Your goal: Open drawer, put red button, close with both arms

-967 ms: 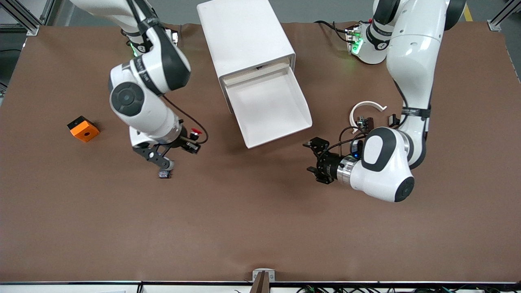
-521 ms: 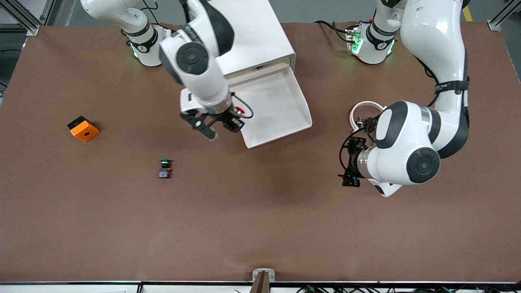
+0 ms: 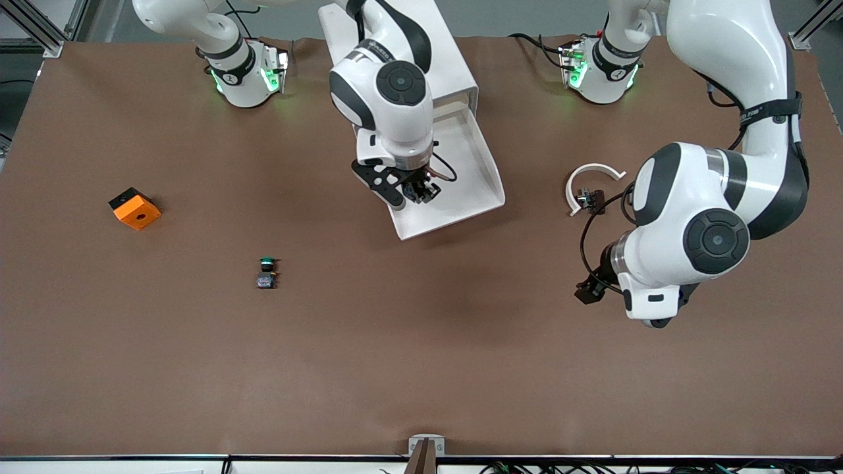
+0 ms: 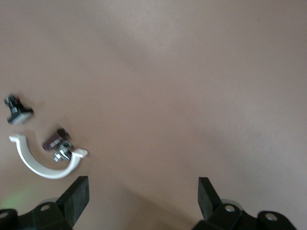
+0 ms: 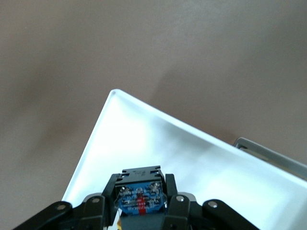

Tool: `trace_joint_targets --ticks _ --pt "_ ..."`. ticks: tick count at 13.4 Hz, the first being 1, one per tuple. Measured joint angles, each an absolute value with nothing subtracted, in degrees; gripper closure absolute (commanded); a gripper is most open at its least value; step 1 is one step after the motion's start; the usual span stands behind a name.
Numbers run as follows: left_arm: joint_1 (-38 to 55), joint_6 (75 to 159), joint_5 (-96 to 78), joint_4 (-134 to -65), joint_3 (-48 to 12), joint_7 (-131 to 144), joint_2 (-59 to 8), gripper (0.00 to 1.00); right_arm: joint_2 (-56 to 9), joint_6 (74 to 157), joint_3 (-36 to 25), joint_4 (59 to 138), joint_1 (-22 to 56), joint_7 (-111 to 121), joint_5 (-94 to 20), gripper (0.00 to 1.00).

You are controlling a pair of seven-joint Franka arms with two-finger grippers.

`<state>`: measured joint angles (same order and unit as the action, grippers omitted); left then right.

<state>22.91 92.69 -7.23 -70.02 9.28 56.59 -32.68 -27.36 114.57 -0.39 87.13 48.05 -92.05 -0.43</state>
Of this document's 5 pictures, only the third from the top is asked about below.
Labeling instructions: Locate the white drawer with cream front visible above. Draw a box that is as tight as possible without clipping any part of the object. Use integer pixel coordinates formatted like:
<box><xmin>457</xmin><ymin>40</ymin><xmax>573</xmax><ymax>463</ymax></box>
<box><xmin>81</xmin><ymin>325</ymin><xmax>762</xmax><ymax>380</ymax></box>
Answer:
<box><xmin>393</xmin><ymin>99</ymin><xmax>506</xmax><ymax>241</ymax></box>

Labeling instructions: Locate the white curved plastic ring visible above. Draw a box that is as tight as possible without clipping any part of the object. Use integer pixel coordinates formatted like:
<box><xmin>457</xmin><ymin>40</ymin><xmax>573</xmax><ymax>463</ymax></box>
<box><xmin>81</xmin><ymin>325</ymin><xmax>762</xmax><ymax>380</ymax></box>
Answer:
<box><xmin>565</xmin><ymin>162</ymin><xmax>627</xmax><ymax>218</ymax></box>

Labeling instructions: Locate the white table edge rail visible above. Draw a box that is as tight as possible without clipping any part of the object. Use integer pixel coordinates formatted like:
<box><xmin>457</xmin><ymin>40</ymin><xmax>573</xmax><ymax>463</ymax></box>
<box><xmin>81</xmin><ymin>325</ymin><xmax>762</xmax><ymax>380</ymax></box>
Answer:
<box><xmin>0</xmin><ymin>453</ymin><xmax>843</xmax><ymax>474</ymax></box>

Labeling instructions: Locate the brown table cover mat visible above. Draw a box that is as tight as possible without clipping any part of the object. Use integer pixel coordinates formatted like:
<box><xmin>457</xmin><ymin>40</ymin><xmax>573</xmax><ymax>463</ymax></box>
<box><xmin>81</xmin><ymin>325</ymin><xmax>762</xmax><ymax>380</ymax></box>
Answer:
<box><xmin>0</xmin><ymin>36</ymin><xmax>843</xmax><ymax>458</ymax></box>

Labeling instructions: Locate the orange and black button box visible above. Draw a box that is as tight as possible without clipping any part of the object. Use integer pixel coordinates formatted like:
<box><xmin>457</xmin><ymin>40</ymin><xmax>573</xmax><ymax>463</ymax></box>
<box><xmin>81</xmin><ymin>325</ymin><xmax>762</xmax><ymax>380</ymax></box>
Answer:
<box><xmin>109</xmin><ymin>187</ymin><xmax>162</xmax><ymax>231</ymax></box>

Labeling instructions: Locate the small dark brown connector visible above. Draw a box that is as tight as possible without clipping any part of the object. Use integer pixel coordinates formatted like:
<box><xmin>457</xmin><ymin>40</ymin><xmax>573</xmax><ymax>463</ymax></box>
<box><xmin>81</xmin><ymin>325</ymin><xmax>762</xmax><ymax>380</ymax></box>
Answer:
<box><xmin>576</xmin><ymin>188</ymin><xmax>607</xmax><ymax>216</ymax></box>

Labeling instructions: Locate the white drawer cabinet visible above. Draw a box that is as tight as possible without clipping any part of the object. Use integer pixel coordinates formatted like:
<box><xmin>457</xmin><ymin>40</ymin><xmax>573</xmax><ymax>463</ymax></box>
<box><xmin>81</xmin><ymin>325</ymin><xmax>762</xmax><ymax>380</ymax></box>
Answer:
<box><xmin>318</xmin><ymin>0</ymin><xmax>479</xmax><ymax>113</ymax></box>

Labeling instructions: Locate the black base cable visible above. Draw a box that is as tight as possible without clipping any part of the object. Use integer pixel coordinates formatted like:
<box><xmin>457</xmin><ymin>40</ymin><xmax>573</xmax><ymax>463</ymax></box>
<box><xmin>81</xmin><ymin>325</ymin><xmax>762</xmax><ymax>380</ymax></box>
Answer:
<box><xmin>510</xmin><ymin>32</ymin><xmax>568</xmax><ymax>72</ymax></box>

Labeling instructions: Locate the aluminium frame post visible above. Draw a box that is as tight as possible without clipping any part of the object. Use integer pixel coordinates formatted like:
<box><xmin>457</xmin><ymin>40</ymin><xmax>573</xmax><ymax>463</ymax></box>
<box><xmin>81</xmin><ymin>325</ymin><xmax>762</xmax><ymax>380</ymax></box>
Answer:
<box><xmin>788</xmin><ymin>0</ymin><xmax>843</xmax><ymax>52</ymax></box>
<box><xmin>0</xmin><ymin>0</ymin><xmax>90</xmax><ymax>59</ymax></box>

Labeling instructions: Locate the metal bracket with brown post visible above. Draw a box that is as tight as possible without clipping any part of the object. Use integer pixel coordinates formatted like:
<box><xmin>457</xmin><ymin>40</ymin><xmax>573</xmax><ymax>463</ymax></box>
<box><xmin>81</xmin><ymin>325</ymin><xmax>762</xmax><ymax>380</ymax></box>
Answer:
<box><xmin>404</xmin><ymin>434</ymin><xmax>446</xmax><ymax>474</ymax></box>

